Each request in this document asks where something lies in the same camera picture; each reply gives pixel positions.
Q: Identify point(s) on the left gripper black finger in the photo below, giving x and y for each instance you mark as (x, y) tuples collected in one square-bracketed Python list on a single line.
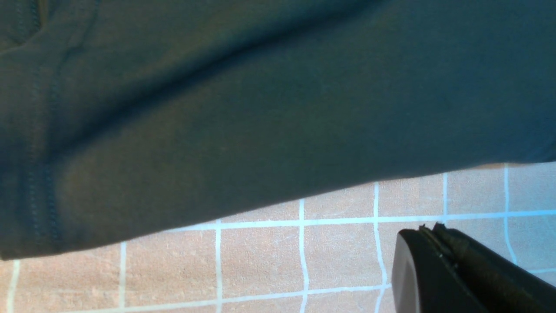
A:
[(443, 270)]

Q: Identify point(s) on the pink grid tablecloth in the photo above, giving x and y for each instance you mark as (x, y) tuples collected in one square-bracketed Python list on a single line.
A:
[(326, 254)]

